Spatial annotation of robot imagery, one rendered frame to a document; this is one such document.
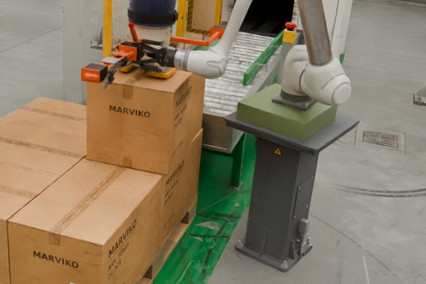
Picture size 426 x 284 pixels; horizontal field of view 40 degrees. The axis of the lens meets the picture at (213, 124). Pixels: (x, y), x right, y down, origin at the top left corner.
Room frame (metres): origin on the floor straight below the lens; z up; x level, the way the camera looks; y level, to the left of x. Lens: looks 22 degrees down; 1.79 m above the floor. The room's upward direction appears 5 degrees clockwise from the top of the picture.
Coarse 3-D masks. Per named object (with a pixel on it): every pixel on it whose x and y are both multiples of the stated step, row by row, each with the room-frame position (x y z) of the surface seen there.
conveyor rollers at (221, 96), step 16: (240, 32) 5.23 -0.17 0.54; (240, 48) 4.67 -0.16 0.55; (256, 48) 4.73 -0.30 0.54; (240, 64) 4.22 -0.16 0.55; (208, 80) 3.80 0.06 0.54; (224, 80) 3.86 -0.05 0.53; (240, 80) 3.84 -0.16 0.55; (256, 80) 3.90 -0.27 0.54; (208, 96) 3.45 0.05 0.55; (224, 96) 3.49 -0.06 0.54; (240, 96) 3.55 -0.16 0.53; (224, 112) 3.21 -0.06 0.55
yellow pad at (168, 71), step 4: (168, 68) 2.59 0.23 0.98; (172, 68) 2.61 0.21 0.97; (148, 72) 2.53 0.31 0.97; (152, 72) 2.53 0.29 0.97; (156, 72) 2.53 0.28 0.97; (160, 72) 2.54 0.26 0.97; (164, 72) 2.54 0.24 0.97; (168, 72) 2.55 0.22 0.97; (172, 72) 2.59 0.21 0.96; (152, 76) 2.53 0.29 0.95; (156, 76) 2.52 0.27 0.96; (160, 76) 2.52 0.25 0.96; (164, 76) 2.52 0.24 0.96; (168, 76) 2.53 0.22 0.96
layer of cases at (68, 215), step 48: (0, 144) 2.53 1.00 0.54; (48, 144) 2.58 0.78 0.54; (192, 144) 2.77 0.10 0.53; (0, 192) 2.09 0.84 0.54; (48, 192) 2.12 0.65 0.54; (96, 192) 2.16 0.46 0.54; (144, 192) 2.20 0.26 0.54; (192, 192) 2.84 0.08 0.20; (0, 240) 1.90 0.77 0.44; (48, 240) 1.85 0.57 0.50; (96, 240) 1.81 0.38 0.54; (144, 240) 2.18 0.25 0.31
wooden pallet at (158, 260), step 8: (192, 200) 2.86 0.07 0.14; (192, 208) 2.86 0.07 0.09; (184, 216) 2.81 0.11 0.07; (192, 216) 2.88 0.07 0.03; (176, 224) 2.60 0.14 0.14; (184, 224) 2.80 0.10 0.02; (176, 232) 2.72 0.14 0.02; (168, 240) 2.63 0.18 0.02; (176, 240) 2.64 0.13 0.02; (160, 248) 2.39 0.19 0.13; (168, 248) 2.56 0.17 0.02; (160, 256) 2.40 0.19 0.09; (168, 256) 2.51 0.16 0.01; (152, 264) 2.30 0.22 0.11; (160, 264) 2.41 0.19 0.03; (144, 272) 2.19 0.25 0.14; (152, 272) 2.30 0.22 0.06; (144, 280) 2.29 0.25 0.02; (152, 280) 2.30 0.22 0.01
